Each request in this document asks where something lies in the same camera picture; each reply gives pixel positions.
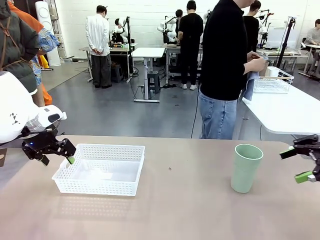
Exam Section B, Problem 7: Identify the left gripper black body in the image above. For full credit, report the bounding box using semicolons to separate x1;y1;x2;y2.
21;127;61;161

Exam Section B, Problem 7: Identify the white perforated plastic basket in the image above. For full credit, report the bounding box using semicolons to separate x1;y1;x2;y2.
51;143;146;196

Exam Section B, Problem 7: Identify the light green cup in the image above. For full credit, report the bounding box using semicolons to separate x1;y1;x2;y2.
230;143;264;194

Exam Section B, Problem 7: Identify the blue cleaning cloth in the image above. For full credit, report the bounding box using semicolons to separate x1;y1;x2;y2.
239;71;261;102

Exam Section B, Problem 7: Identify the person's right forearm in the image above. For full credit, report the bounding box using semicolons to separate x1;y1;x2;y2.
242;61;258;75

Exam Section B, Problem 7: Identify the person's right hand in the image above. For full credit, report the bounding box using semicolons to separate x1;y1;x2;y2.
252;57;267;72

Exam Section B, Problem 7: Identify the person's left hand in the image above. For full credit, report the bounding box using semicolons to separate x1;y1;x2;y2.
246;51;261;62

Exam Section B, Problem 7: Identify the brown board corner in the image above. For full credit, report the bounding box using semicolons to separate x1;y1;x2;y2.
0;147;8;168

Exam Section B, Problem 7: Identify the orange garment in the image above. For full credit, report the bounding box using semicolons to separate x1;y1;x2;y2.
7;0;53;106

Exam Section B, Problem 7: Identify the white cup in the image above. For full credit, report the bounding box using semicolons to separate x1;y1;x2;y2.
265;66;280;78

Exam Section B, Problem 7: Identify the yellow floor sign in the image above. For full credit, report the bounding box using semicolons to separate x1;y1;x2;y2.
39;54;50;70

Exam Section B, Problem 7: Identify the dark plastic stool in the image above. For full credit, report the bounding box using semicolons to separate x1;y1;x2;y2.
110;63;125;83

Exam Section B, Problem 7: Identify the long beige table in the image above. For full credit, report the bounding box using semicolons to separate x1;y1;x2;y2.
257;48;311;73

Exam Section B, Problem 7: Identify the white desk with legs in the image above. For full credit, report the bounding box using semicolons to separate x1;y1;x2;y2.
298;42;320;81

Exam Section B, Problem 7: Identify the dark green padded jacket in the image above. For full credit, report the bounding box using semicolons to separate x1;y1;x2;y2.
0;0;41;93

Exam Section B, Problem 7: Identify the blue patterned garment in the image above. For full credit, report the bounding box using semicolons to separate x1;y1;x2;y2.
29;27;61;87

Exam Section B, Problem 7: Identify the seated person in grey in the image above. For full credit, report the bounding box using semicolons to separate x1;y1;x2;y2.
303;19;320;46

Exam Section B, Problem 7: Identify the grey plastic stool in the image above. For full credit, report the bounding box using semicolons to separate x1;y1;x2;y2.
146;70;161;95

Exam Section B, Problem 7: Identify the wooden-top work desk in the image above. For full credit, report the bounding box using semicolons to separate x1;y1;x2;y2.
78;42;138;83

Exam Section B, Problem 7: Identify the person in white shirt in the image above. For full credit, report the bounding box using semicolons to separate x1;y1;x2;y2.
85;4;113;89

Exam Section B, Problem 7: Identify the white tower air conditioner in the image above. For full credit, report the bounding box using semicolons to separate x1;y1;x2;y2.
34;1;62;67

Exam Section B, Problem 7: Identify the person in black shirt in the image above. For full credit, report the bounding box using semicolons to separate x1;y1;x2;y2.
199;0;251;140

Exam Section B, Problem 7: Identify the background person in black top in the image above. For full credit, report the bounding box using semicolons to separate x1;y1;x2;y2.
242;0;262;55

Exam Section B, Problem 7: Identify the white standing desk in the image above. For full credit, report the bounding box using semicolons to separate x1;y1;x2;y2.
131;46;166;104

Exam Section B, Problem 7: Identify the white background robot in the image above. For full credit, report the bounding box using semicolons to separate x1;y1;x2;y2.
156;16;179;45
111;16;129;45

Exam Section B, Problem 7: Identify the grey work desk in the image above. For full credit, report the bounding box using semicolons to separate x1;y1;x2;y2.
163;44;208;85

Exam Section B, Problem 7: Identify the standing person in black clothes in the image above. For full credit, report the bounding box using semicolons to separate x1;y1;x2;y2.
178;0;204;91

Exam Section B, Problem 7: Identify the dark-haired person behind desk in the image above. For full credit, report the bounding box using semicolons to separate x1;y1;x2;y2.
174;9;185;41

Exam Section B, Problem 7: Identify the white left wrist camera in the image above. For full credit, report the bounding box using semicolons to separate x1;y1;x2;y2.
37;104;68;126

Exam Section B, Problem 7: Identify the white wire dish rack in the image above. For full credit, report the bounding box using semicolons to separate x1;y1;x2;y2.
252;66;295;95

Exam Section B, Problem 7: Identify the black camera tripod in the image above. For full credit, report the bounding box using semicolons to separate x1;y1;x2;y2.
276;16;298;70

